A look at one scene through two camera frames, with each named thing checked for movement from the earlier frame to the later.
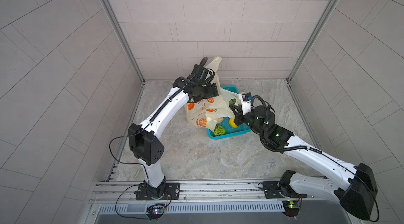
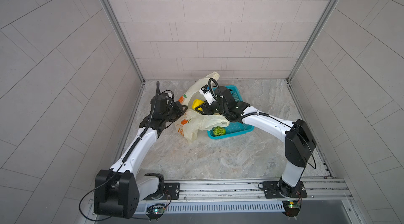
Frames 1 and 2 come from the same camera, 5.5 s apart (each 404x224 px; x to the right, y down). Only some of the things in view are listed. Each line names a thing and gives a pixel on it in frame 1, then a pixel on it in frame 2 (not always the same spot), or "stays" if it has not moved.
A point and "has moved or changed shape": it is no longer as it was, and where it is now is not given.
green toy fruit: (219, 130) stays
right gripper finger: (238, 108) -> (201, 112)
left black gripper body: (205, 92) -> (171, 114)
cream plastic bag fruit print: (207, 112) has moved or changed shape
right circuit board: (291, 207) stays
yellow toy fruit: (231, 122) -> (196, 103)
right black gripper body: (250, 119) -> (216, 107)
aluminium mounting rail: (222, 193) stays
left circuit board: (154, 211) stays
